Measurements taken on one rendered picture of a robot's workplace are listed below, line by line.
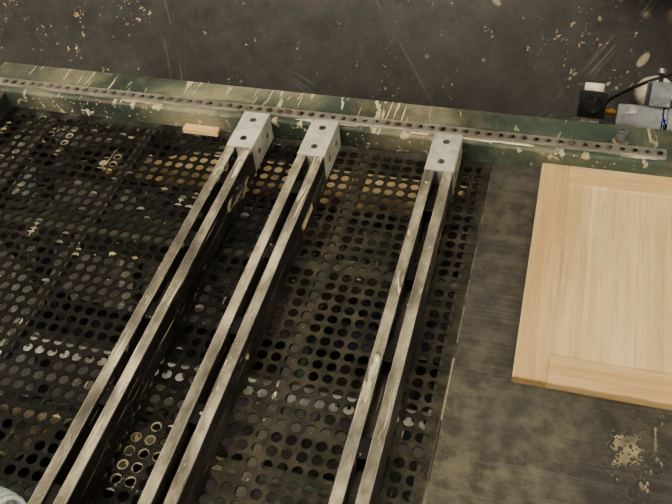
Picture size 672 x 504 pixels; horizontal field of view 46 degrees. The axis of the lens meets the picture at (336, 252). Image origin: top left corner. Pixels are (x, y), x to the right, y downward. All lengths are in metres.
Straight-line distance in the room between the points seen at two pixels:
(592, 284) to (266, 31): 1.65
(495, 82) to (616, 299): 1.28
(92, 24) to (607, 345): 2.25
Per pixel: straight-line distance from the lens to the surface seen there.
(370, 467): 1.24
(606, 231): 1.65
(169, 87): 2.03
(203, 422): 1.31
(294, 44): 2.80
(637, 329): 1.50
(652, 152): 1.80
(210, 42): 2.91
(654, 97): 1.92
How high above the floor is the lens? 2.67
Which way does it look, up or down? 71 degrees down
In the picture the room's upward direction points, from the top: 128 degrees counter-clockwise
